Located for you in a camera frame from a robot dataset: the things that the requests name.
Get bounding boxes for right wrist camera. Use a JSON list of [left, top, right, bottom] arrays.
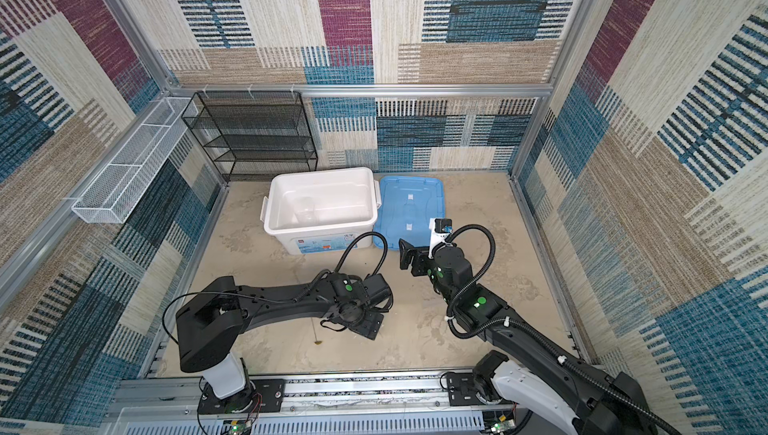
[[428, 218, 453, 259]]

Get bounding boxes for aluminium mounting rail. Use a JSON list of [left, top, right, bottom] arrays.
[[103, 368, 524, 427]]

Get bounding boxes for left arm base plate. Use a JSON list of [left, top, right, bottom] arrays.
[[197, 378, 286, 416]]

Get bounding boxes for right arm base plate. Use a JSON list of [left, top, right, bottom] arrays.
[[439, 371, 513, 407]]

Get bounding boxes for clear glass flask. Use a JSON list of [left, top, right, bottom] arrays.
[[293, 197, 317, 226]]

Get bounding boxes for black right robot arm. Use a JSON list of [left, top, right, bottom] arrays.
[[398, 219, 677, 434]]

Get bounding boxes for black wire mesh shelf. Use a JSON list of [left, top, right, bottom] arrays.
[[181, 91, 318, 182]]

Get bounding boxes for white wire mesh basket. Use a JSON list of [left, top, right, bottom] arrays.
[[72, 97, 190, 224]]

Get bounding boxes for long metal spatula rod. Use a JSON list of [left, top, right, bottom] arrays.
[[311, 318, 323, 346]]

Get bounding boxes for white plastic bin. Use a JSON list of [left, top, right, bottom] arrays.
[[260, 168, 381, 256]]

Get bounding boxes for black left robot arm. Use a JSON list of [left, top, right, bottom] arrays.
[[161, 231, 394, 399]]

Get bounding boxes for blue plastic lid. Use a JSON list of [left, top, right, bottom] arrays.
[[374, 176, 446, 252]]

